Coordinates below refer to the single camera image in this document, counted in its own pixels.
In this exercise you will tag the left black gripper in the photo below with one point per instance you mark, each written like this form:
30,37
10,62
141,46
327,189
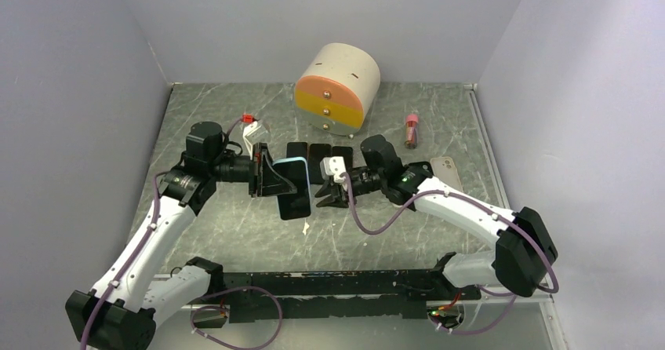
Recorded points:
268,181

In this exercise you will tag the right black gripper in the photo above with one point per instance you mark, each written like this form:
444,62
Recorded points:
339,195

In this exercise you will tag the bare black phone removed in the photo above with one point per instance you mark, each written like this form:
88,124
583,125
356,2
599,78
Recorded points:
316,153

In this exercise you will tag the purple bare phone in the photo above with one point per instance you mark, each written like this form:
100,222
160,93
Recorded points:
347,153

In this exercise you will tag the blue-grey bare phone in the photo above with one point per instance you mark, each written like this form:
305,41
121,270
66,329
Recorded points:
297,150

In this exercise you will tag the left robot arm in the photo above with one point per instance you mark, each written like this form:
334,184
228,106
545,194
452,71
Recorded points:
150,233

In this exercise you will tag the round pastel drawer cabinet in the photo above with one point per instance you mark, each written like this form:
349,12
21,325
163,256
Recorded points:
337,89

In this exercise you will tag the pink capped marker tube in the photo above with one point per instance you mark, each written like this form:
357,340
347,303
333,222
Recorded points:
411,131

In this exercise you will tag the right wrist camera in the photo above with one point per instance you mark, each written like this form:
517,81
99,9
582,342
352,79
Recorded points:
333,167

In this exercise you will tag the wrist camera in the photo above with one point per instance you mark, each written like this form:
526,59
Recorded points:
254,131
333,167

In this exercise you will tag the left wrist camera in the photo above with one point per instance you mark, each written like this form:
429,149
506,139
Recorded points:
254,131

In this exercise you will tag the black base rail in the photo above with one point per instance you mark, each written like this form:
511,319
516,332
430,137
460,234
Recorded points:
407,293

